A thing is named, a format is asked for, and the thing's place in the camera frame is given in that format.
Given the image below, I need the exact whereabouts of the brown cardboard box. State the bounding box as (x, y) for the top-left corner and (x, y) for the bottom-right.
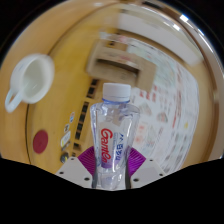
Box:
(86, 39), (158, 93)

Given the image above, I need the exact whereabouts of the white ceramic mug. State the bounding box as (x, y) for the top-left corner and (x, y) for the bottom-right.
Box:
(4, 53), (56, 114)

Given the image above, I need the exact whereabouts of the large printed wall poster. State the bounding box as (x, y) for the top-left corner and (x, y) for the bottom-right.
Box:
(128, 43), (201, 174)

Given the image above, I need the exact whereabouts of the clear plastic water bottle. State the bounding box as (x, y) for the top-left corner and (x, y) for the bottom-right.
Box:
(89, 82), (141, 191)

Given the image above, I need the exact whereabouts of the small black yellow device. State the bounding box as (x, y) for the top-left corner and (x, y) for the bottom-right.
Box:
(59, 151), (70, 164)

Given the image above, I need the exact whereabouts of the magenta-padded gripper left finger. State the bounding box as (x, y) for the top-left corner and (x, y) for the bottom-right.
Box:
(54, 146), (98, 190)

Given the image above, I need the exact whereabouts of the pale rectangular sticker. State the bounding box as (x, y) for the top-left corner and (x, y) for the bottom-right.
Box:
(60, 130), (72, 149)

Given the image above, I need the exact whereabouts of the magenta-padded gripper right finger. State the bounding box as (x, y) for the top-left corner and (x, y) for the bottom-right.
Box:
(127, 147), (168, 190)

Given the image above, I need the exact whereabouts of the flat round red coaster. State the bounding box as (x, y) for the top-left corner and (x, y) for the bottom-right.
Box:
(32, 129), (50, 155)

